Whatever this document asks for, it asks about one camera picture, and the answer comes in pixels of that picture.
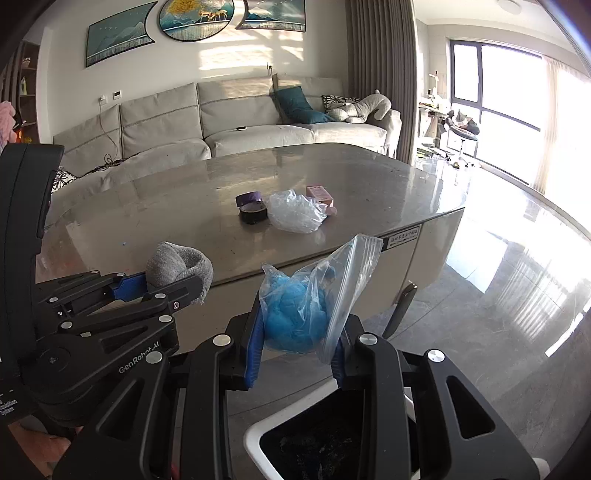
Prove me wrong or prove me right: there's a zip bag with blue item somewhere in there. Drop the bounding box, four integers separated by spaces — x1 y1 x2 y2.
259 234 384 364

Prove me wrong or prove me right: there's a clear plastic bag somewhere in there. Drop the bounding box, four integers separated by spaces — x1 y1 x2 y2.
266 189 328 234

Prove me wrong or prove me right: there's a pink small box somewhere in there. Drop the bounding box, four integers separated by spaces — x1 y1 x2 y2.
305 185 338 216

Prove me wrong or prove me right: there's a person's left hand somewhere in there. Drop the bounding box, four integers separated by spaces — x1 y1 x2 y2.
8 422 71 478

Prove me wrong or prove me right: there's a black tape roll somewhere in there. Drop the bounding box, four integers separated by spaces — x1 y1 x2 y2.
239 202 269 225

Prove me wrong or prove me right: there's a purple tape roll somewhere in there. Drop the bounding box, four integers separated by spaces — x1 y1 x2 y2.
235 191 263 208

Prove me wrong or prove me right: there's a black table leg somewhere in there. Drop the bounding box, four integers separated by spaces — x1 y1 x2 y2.
383 282 418 340

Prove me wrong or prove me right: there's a black white floral cushion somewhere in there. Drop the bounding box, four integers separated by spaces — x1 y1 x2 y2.
52 167 77 192

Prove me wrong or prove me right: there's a grey sectional sofa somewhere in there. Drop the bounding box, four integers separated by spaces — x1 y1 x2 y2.
45 75 404 218

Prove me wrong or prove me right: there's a teal cushion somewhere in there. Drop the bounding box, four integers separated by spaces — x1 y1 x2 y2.
273 86 334 125

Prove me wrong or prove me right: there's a wooden shelf unit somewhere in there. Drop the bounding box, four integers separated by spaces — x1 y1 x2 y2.
1 41 40 144

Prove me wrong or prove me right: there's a patterned cushion right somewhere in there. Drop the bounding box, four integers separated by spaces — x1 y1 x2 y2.
322 94 360 113

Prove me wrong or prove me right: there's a white plush toy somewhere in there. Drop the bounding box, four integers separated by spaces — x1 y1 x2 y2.
327 91 392 124

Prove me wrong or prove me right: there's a black stool by window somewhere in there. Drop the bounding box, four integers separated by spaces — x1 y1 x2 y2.
443 110 480 169

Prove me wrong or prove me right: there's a brown curtain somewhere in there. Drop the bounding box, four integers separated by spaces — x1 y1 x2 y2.
346 0 418 163

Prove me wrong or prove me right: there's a black charging cable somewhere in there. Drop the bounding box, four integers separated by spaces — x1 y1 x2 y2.
97 98 122 173

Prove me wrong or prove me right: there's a left wall painting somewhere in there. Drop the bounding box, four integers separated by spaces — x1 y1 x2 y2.
85 2 156 68

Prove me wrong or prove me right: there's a round wall painting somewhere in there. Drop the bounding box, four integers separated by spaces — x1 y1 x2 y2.
158 0 235 42

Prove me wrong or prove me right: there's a right wall painting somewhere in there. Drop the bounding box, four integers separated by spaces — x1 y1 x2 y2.
238 0 307 33

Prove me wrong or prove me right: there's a window frame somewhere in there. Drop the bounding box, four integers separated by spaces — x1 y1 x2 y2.
450 40 548 186

